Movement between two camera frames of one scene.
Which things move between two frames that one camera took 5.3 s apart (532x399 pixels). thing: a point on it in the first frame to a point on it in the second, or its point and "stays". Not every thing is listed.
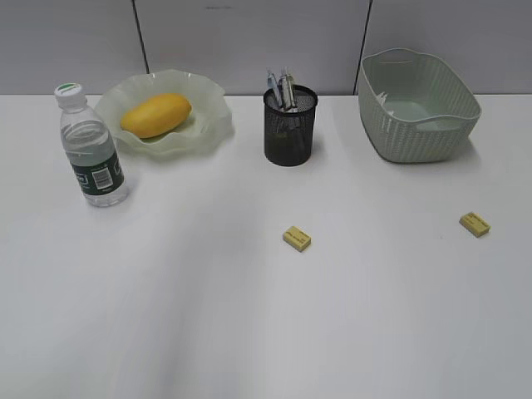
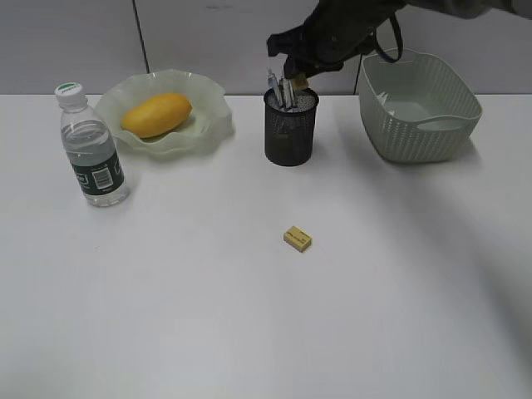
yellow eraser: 473,223 to 300,83
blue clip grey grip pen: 273,84 stays
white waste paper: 381,97 stays
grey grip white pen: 286,83 stays
